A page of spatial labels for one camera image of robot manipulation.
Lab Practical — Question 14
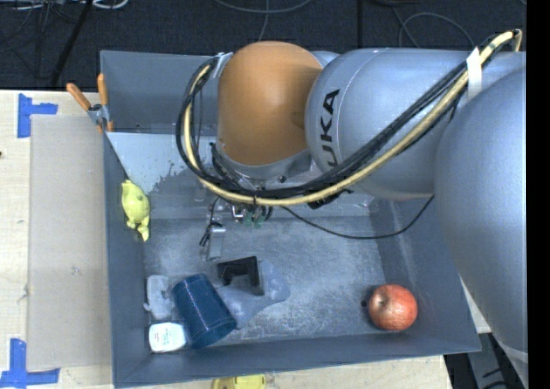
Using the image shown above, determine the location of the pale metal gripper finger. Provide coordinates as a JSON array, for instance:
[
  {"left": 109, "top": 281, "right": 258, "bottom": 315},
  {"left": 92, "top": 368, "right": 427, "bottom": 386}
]
[
  {"left": 205, "top": 225, "right": 228, "bottom": 263},
  {"left": 199, "top": 217, "right": 213, "bottom": 248}
]

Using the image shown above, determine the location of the dark blue plastic cup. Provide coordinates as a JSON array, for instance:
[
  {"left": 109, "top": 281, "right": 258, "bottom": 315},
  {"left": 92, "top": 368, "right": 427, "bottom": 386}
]
[{"left": 171, "top": 272, "right": 239, "bottom": 350}]

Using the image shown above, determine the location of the clear plastic bag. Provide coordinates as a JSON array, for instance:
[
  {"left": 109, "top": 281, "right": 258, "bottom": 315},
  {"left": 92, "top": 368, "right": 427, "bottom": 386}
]
[{"left": 214, "top": 258, "right": 291, "bottom": 329}]

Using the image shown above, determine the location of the yellow toy animal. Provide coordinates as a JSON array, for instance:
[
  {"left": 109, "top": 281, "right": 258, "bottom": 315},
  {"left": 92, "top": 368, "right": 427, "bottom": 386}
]
[{"left": 120, "top": 179, "right": 152, "bottom": 243}]

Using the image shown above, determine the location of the small white bottle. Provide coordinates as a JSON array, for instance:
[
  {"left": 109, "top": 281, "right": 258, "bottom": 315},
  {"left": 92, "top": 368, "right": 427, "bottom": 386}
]
[{"left": 147, "top": 321, "right": 189, "bottom": 354}]

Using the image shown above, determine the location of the grey metal bin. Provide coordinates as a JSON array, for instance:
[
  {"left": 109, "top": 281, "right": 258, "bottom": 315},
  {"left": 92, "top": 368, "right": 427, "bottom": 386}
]
[{"left": 99, "top": 50, "right": 483, "bottom": 389}]

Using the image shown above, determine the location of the pale cardboard board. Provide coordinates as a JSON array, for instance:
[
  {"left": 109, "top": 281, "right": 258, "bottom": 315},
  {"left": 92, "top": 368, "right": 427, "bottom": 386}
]
[{"left": 26, "top": 114, "right": 113, "bottom": 374}]

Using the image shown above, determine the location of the red apple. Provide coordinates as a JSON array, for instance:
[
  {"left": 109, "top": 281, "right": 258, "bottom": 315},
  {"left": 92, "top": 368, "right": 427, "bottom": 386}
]
[{"left": 366, "top": 283, "right": 419, "bottom": 332}]

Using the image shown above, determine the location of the black angular bracket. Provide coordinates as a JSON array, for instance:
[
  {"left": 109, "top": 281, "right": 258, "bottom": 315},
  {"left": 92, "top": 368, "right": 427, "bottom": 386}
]
[{"left": 216, "top": 254, "right": 266, "bottom": 297}]

